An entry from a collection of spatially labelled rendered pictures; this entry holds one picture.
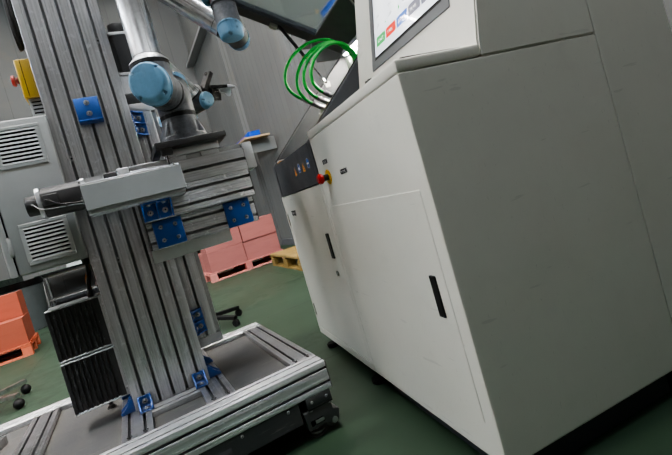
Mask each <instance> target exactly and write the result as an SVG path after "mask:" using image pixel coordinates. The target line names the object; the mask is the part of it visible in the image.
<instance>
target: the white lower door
mask: <svg viewBox="0 0 672 455"><path fill-rule="evenodd" d="M283 200H284V203H285V207H286V210H287V213H288V214H287V217H288V220H289V223H290V226H291V227H292V231H293V234H294V238H295V241H296V244H297V248H298V251H299V255H300V258H301V262H302V265H303V268H304V272H305V275H306V279H307V282H308V286H309V289H310V293H311V296H312V299H313V306H314V309H315V313H316V315H317V317H318V320H319V323H320V326H321V327H322V328H323V329H325V330H326V331H328V332H329V333H331V334H332V335H333V336H335V337H336V338H338V339H339V340H341V341H342V342H343V343H345V344H346V345H348V346H349V347H351V348H352V349H353V350H355V351H356V352H358V353H359V354H361V355H362V356H363V357H365V358H366V359H368V360H369V361H370V357H369V354H368V351H367V347H366V344H365V340H364V337H363V333H362V330H361V326H360V323H359V319H358V316H357V312H356V309H355V305H354V302H353V298H352V295H351V292H350V288H349V285H348V281H347V278H346V274H345V271H344V267H343V264H342V260H341V257H340V253H339V250H338V246H337V243H336V239H335V236H334V233H333V229H332V226H331V222H330V219H329V215H328V212H327V208H326V205H325V201H324V198H323V194H322V191H321V187H320V185H317V186H314V187H312V188H309V189H306V190H303V191H301V192H298V193H295V194H292V195H290V196H287V197H284V198H283Z"/></svg>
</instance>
